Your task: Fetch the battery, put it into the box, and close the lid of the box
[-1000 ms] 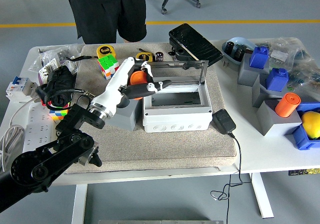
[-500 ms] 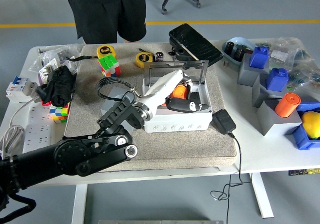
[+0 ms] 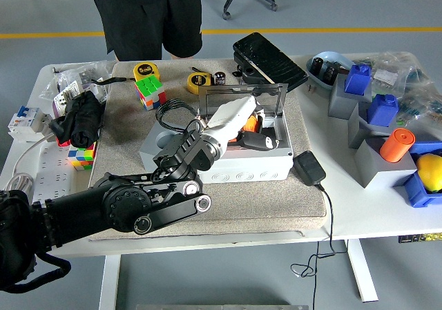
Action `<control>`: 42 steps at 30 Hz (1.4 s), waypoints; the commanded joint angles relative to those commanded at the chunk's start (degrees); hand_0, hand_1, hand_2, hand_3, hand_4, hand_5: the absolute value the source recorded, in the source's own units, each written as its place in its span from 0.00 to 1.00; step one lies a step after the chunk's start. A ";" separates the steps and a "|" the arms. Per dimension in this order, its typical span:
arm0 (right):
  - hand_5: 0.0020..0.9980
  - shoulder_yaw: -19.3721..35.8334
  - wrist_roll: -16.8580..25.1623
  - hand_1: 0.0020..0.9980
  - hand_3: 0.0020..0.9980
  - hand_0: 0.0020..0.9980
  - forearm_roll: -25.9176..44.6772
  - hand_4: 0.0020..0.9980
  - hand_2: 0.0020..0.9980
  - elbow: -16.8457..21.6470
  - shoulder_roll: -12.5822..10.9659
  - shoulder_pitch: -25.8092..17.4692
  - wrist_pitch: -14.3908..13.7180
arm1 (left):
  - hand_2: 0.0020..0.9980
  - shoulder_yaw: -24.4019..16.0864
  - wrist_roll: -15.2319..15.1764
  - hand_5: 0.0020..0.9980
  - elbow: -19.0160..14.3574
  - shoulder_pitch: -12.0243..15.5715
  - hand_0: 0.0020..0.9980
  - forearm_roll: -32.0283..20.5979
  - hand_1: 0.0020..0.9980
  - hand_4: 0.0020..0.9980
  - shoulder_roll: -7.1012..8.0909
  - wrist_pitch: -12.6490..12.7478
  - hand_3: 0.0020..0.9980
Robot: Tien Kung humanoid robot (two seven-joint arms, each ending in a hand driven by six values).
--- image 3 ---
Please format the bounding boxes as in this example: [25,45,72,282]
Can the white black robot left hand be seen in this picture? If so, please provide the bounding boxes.
[205,95,281,152]

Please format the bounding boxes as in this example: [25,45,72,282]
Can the orange cylindrical battery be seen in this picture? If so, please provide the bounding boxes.
[241,114,260,135]
[379,128,416,164]

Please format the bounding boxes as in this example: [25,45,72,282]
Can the grey holder block round hole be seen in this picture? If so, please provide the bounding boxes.
[139,119,196,173]

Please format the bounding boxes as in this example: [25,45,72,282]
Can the white plastic junction box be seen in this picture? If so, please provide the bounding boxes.
[195,111,295,186]

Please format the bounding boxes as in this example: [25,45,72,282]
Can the black flat plastic case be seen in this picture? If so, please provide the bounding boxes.
[233,32,309,93]

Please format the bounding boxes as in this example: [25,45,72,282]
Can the colourful puzzle cube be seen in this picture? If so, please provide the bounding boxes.
[67,142,97,171]
[134,75,169,112]

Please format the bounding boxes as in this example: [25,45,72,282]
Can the black power adapter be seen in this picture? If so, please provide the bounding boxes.
[292,150,327,187]

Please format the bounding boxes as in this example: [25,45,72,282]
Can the grey-brown table mat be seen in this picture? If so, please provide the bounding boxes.
[81,57,328,242]

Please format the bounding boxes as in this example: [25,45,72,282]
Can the grey plastic holder block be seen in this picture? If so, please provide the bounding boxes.
[327,73,374,119]
[347,99,398,151]
[354,137,418,189]

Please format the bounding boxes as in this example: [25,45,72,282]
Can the pale blue bowl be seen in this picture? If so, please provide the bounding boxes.
[306,50,356,90]

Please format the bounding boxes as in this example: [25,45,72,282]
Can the blue plastic block piece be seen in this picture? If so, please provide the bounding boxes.
[344,64,372,95]
[366,93,400,126]

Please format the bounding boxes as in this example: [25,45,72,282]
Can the person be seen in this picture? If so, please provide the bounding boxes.
[89,0,204,62]

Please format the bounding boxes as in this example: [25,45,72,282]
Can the white small breaker module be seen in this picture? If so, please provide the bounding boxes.
[86,84,108,104]

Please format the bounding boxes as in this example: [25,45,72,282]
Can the black fabric bundle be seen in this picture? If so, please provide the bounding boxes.
[48,90,106,148]

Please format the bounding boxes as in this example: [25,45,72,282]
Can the purple white packaged part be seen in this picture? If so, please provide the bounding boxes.
[51,80,84,117]

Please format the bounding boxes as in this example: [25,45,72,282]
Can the clear plastic bags with parts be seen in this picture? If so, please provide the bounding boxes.
[39,59,118,104]

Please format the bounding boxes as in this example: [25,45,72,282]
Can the clear bag of components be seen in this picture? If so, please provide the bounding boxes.
[396,80,442,141]
[358,51,432,93]

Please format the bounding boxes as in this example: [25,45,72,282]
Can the white power strip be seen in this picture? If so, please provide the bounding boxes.
[31,140,93,204]

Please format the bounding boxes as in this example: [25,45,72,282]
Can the white table leg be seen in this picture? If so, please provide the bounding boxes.
[99,254,122,310]
[347,239,379,303]

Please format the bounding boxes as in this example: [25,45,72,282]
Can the blue plastic bin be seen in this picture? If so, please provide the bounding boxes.
[392,141,442,209]

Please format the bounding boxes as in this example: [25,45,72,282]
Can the yellow lemon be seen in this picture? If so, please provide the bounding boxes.
[416,153,442,192]

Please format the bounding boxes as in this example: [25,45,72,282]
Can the black table control panel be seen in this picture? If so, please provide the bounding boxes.
[397,232,442,244]

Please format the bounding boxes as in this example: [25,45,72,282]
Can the yellow tape measure with strap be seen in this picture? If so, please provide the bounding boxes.
[133,62,162,82]

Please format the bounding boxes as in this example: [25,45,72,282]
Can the black tape measure strap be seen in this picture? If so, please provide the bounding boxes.
[90,77,137,85]

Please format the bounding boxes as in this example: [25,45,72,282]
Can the black adapter cord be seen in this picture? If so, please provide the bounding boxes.
[289,182,348,310]

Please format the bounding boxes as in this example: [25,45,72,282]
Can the white circuit breaker blue switch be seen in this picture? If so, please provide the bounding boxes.
[7,105,55,142]

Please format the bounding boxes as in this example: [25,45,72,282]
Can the white grey power cable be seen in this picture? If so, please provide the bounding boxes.
[0,133,58,195]

